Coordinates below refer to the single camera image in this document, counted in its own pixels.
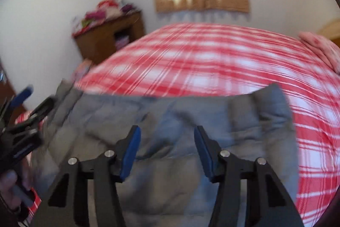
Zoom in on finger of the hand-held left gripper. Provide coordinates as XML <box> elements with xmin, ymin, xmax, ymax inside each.
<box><xmin>0</xmin><ymin>85</ymin><xmax>34</xmax><ymax>121</ymax></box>
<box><xmin>16</xmin><ymin>97</ymin><xmax>56</xmax><ymax>129</ymax></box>

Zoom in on brown wooden desk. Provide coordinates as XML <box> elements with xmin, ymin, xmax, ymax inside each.
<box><xmin>73</xmin><ymin>10</ymin><xmax>145</xmax><ymax>64</ymax></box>

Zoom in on grey puffer jacket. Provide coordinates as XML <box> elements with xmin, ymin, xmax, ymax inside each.
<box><xmin>29</xmin><ymin>82</ymin><xmax>300</xmax><ymax>227</ymax></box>

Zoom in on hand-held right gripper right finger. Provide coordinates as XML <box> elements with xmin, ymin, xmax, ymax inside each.
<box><xmin>193</xmin><ymin>125</ymin><xmax>305</xmax><ymax>227</ymax></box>

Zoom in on wooden headboard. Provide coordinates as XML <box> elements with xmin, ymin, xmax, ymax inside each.
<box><xmin>317</xmin><ymin>18</ymin><xmax>340</xmax><ymax>39</ymax></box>

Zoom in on person's left hand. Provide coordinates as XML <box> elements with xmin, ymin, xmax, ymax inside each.
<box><xmin>0</xmin><ymin>171</ymin><xmax>30</xmax><ymax>211</ymax></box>

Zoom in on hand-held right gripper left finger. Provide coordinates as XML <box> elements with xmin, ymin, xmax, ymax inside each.
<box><xmin>47</xmin><ymin>124</ymin><xmax>142</xmax><ymax>227</ymax></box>

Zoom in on bed with red plaid sheet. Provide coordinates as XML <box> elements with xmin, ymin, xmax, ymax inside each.
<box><xmin>14</xmin><ymin>22</ymin><xmax>340</xmax><ymax>227</ymax></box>

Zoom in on pink floral pillow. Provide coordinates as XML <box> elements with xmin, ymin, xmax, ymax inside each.
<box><xmin>297</xmin><ymin>31</ymin><xmax>340</xmax><ymax>73</ymax></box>

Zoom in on magenta clothes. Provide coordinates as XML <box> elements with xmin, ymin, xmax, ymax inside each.
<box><xmin>85</xmin><ymin>10</ymin><xmax>105</xmax><ymax>20</ymax></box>

